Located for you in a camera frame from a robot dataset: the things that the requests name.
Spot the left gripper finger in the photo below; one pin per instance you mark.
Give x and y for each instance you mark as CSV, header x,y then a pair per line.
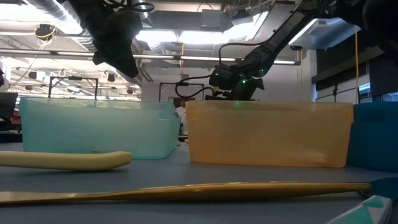
x,y
132,67

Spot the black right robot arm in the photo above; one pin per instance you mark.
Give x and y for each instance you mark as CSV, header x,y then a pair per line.
x,y
280,34

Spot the long ceiling light fixture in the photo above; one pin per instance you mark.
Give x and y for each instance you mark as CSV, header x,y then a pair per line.
x,y
202,58

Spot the orange plastic bin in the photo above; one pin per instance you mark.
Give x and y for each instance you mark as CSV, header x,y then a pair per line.
x,y
264,137

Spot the person's leg in jeans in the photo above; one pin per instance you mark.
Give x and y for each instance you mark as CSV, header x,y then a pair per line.
x,y
181,116

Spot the grey ceiling box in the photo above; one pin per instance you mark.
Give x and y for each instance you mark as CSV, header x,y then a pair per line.
x,y
211,18

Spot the teal plastic bin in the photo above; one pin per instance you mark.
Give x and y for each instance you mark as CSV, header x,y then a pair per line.
x,y
93,130

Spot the grey-blue table mat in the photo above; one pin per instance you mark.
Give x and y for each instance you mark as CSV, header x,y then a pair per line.
x,y
186,174

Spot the white ceiling unit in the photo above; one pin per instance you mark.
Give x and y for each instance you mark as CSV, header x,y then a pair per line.
x,y
326,34

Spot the black monitor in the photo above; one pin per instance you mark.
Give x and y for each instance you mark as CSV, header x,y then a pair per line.
x,y
7,105

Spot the blue plastic bin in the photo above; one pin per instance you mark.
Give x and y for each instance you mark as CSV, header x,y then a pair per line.
x,y
376,137

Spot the silver ceiling duct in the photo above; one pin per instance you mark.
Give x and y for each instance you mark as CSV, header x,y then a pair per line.
x,y
46,7

